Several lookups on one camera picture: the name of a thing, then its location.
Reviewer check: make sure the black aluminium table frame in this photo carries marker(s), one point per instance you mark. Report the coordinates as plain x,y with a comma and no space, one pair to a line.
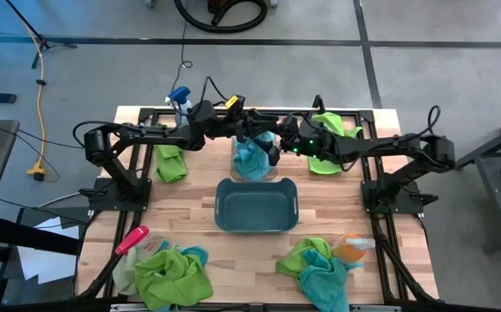
233,309

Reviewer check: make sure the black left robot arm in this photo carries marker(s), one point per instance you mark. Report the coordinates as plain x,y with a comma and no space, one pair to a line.
155,134

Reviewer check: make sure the teal plastic basket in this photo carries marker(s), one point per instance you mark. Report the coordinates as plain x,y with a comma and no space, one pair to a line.
255,208

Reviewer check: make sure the clear plastic basket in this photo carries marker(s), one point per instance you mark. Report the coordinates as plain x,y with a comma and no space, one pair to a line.
274,171

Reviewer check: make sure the blue microfiber towel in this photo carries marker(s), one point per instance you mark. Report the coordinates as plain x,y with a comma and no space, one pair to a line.
324,281
248,162
198,253
267,138

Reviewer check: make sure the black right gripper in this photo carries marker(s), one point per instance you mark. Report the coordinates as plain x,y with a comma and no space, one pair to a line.
291,134

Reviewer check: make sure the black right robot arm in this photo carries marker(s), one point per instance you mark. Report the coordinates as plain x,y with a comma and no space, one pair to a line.
376,145

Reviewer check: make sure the black tripod stand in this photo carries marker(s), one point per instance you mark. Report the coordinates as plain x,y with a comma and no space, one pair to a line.
38,41

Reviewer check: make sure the yellow label tag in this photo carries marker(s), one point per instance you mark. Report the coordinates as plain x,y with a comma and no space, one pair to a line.
232,102

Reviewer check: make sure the spray bottle with blue trigger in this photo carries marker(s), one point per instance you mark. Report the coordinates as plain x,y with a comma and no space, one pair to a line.
177,93

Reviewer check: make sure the spray bottle with red trigger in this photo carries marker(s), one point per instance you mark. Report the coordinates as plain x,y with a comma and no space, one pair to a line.
131,240

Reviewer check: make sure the orange liquid spray bottle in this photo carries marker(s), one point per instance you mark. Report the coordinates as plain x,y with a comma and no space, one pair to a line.
348,249

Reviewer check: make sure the white paper sheets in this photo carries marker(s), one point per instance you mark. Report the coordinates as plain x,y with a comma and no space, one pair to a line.
38,264

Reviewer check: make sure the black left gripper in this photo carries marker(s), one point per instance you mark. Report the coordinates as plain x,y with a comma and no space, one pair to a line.
239,123

